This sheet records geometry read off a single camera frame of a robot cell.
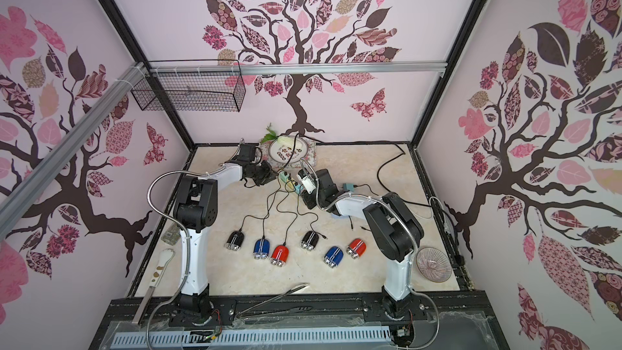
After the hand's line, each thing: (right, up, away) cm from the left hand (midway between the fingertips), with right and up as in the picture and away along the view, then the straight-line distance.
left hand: (279, 176), depth 106 cm
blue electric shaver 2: (+22, -27, -24) cm, 43 cm away
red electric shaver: (+31, -25, -22) cm, 45 cm away
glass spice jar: (-37, -21, -19) cm, 46 cm away
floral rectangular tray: (-10, +14, +13) cm, 22 cm away
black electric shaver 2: (-13, -23, -20) cm, 33 cm away
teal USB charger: (+31, -4, -3) cm, 31 cm away
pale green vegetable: (+1, +17, +12) cm, 21 cm away
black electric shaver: (+14, -22, -20) cm, 33 cm away
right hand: (+12, -5, -10) cm, 16 cm away
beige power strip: (+6, -3, -11) cm, 13 cm away
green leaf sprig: (-7, +19, +13) cm, 24 cm away
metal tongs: (-5, -41, -33) cm, 53 cm away
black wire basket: (-34, +34, -13) cm, 49 cm away
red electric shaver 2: (+4, -27, -23) cm, 36 cm away
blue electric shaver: (-3, -25, -21) cm, 33 cm away
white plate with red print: (+1, +10, +9) cm, 14 cm away
